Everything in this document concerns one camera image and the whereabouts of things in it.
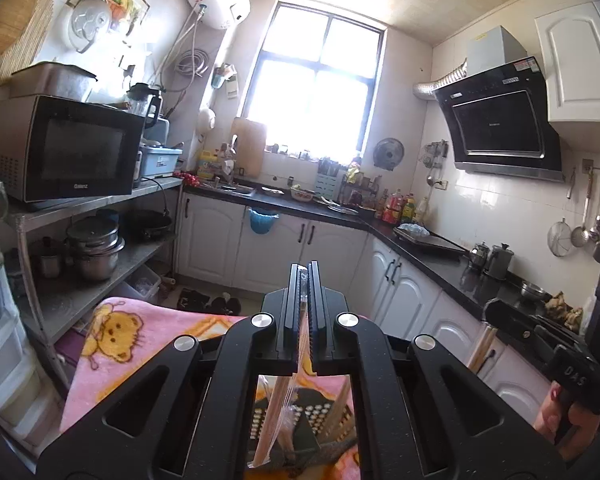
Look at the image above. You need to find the plastic drawer tower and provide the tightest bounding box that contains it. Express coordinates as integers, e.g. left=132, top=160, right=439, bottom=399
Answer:
left=0, top=181, right=62, bottom=457

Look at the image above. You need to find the blue plastic box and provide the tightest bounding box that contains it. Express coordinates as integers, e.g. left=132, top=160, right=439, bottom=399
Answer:
left=140, top=146, right=183, bottom=178

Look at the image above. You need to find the black kettle pot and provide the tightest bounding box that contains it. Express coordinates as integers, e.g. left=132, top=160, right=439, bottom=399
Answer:
left=483, top=243, right=515, bottom=281

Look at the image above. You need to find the wooden cutting board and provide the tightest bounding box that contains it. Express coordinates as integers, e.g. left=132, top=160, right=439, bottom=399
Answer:
left=230, top=117, right=266, bottom=178

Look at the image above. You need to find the black microwave oven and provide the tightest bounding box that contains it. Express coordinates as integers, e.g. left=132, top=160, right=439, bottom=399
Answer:
left=0, top=96, right=145, bottom=203

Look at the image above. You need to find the chopsticks pair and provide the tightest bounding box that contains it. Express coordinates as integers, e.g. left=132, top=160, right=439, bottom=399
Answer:
left=250, top=264, right=310, bottom=469
left=317, top=376, right=351, bottom=444
left=467, top=323, right=502, bottom=375

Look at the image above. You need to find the round woven tray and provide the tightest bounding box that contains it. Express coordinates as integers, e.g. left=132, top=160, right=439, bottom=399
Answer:
left=0, top=0, right=54, bottom=86

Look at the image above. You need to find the person's right hand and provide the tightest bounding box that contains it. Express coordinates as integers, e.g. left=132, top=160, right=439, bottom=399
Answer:
left=533, top=381, right=600, bottom=463

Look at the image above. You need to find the pink cartoon blanket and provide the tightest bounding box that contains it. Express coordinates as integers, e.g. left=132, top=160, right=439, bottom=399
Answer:
left=52, top=292, right=361, bottom=479

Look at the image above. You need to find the steel pot stack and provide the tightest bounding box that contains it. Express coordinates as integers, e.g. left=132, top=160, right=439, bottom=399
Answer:
left=66, top=216, right=125, bottom=282

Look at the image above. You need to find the dark green utensil basket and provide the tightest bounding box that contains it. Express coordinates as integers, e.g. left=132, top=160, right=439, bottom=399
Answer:
left=247, top=384, right=358, bottom=471

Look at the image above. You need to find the black range hood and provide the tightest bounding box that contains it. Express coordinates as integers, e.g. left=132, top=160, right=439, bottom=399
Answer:
left=434, top=56, right=564, bottom=182

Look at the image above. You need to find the blue hanging trash bin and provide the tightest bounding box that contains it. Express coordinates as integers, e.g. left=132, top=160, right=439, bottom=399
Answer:
left=249, top=207, right=279, bottom=235

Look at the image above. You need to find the metal storage shelf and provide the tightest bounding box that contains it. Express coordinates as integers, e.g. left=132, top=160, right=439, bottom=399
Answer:
left=6, top=177, right=182, bottom=396

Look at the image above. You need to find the round wall fan vent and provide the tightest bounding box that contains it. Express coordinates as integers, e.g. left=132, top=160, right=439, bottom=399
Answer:
left=373, top=138, right=405, bottom=171

